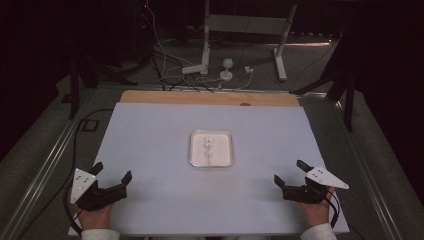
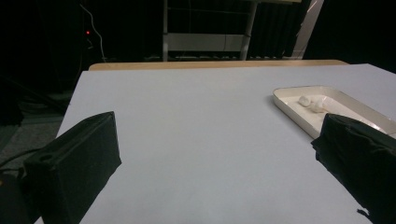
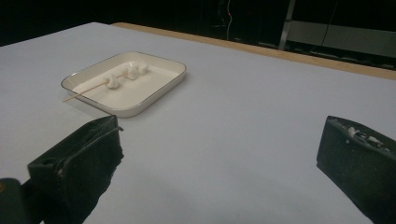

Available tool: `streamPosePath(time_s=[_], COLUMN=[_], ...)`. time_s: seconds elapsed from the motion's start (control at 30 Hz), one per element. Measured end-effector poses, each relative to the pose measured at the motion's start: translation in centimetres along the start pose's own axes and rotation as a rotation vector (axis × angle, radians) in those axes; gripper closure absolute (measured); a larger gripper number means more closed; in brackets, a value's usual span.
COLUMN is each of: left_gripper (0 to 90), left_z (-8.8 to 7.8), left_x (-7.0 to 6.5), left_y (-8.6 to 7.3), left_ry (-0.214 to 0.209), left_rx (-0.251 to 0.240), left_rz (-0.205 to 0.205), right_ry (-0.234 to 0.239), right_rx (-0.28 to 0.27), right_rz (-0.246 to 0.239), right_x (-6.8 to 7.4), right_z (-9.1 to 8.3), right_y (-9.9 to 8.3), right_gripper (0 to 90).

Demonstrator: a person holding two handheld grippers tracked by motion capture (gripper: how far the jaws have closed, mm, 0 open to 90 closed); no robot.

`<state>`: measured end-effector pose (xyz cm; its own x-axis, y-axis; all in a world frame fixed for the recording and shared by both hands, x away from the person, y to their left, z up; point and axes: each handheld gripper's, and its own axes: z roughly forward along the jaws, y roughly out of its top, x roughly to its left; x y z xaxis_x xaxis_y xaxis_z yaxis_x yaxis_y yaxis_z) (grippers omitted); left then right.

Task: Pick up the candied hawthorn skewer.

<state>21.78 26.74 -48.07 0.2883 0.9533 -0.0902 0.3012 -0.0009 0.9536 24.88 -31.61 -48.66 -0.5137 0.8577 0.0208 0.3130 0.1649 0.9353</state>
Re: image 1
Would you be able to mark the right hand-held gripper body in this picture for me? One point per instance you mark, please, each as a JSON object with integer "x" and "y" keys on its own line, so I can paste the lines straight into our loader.
{"x": 310, "y": 194}

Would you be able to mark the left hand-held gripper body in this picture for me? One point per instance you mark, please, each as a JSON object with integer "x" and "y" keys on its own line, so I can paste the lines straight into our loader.
{"x": 83, "y": 186}

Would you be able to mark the white square tray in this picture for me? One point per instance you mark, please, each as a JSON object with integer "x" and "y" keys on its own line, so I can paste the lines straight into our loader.
{"x": 196, "y": 156}

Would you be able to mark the thin white thread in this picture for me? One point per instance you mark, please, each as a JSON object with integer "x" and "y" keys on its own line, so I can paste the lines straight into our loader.
{"x": 208, "y": 161}

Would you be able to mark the white round button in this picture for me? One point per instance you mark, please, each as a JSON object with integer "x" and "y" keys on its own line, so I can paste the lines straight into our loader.
{"x": 208, "y": 154}

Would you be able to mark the white square button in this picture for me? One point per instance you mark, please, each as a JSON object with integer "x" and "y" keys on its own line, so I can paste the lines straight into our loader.
{"x": 208, "y": 140}

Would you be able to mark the person's right hand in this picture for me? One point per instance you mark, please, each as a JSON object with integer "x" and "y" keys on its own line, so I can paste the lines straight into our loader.
{"x": 315, "y": 213}

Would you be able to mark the person's left hand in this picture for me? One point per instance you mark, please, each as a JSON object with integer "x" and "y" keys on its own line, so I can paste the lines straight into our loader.
{"x": 95, "y": 218}

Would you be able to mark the pale lilac table mat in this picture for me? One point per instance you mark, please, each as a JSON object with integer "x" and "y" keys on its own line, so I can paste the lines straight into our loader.
{"x": 150, "y": 186}

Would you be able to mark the black square floor socket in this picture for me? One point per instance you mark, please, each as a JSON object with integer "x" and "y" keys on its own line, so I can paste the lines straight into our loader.
{"x": 90, "y": 125}

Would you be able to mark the black tripod stand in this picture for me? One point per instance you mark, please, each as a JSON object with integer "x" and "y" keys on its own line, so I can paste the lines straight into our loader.
{"x": 348, "y": 110}
{"x": 74, "y": 93}

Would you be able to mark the small white plug adapter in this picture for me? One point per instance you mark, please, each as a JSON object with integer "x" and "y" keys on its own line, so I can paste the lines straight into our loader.
{"x": 248, "y": 69}

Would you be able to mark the small white round lamp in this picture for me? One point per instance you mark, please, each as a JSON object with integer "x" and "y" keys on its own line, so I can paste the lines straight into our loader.
{"x": 227, "y": 68}

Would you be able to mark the white power strip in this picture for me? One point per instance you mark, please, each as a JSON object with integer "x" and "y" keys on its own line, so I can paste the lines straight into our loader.
{"x": 194, "y": 69}

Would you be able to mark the aluminium floor rail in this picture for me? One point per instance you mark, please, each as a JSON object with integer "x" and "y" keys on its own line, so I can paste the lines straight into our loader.
{"x": 40, "y": 176}
{"x": 366, "y": 173}

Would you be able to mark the white metal stand frame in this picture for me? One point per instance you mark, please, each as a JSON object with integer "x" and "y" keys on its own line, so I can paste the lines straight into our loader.
{"x": 246, "y": 24}

